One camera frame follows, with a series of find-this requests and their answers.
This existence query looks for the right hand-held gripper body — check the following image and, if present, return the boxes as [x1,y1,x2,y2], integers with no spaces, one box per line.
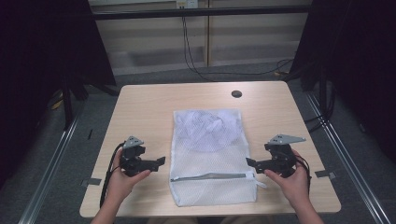
[268,133,306,178]

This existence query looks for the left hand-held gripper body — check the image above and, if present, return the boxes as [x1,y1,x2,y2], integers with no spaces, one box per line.
[120,135,145,177]

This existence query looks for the white mesh laundry bag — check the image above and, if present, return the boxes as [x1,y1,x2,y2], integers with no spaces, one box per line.
[168,108,268,208]

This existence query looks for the person's left hand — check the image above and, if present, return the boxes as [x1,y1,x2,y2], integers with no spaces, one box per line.
[106,148,152,206]

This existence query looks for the person's right hand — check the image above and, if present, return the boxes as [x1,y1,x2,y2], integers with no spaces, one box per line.
[264,150,312,210]

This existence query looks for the grey tape piece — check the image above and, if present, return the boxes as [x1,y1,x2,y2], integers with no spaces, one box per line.
[315,170,336,180]
[81,177,103,188]

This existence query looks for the white clothing inside bag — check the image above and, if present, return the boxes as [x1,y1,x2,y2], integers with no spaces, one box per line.
[180,110,244,153]

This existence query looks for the black metal stand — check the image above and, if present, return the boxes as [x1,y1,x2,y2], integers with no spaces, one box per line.
[62,77,76,131]

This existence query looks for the dark curtain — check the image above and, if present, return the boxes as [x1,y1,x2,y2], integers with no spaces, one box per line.
[288,0,396,162]
[0,0,117,188]

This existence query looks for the black horizontal bar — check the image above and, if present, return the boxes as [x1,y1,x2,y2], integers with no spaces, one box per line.
[92,5,312,21]

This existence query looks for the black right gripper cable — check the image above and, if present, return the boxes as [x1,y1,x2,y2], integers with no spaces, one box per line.
[295,153,313,194]

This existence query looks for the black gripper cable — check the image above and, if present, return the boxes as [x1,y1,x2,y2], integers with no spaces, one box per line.
[99,142,125,209]
[295,153,313,194]

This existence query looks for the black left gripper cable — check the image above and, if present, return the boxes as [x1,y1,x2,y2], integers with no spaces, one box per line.
[99,142,125,209]

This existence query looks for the black floor cables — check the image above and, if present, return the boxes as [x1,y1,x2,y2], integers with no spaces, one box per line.
[304,83,336,133]

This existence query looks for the metal floor rail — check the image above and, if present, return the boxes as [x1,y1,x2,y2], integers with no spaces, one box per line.
[306,92,390,224]
[18,115,82,224]

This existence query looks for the black hanging cables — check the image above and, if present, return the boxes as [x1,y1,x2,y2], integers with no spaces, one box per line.
[181,17,295,83]

